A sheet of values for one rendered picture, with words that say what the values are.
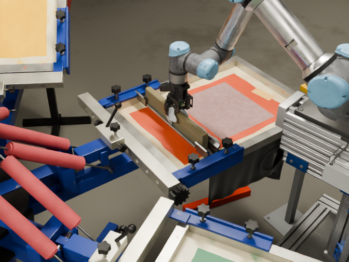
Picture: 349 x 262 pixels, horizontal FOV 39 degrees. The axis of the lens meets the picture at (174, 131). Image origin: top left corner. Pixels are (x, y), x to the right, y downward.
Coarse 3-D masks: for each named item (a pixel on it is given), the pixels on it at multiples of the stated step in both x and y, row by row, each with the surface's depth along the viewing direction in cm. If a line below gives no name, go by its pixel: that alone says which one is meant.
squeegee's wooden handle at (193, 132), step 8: (152, 88) 211; (152, 96) 208; (160, 96) 206; (152, 104) 211; (160, 104) 205; (160, 112) 207; (176, 112) 197; (184, 120) 193; (184, 128) 195; (192, 128) 190; (200, 128) 189; (192, 136) 192; (200, 136) 187; (200, 144) 189
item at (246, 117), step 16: (256, 96) 226; (224, 112) 216; (240, 112) 216; (256, 112) 216; (272, 112) 216; (208, 128) 206; (224, 128) 206; (240, 128) 207; (256, 128) 207; (176, 144) 198
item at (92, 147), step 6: (90, 144) 184; (96, 144) 184; (102, 144) 184; (78, 150) 181; (84, 150) 181; (90, 150) 181; (96, 150) 181; (102, 150) 183; (108, 150) 184; (114, 150) 186; (84, 156) 179; (90, 156) 181; (96, 156) 182; (90, 162) 182
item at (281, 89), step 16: (224, 64) 242; (240, 64) 244; (192, 80) 234; (272, 80) 231; (288, 96) 223; (112, 112) 209; (128, 128) 200; (272, 128) 201; (144, 144) 192; (240, 144) 193; (256, 144) 194; (160, 160) 185
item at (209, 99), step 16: (224, 80) 237; (240, 80) 237; (208, 96) 226; (224, 96) 226; (240, 96) 226; (144, 112) 215; (192, 112) 215; (208, 112) 216; (144, 128) 206; (160, 128) 206
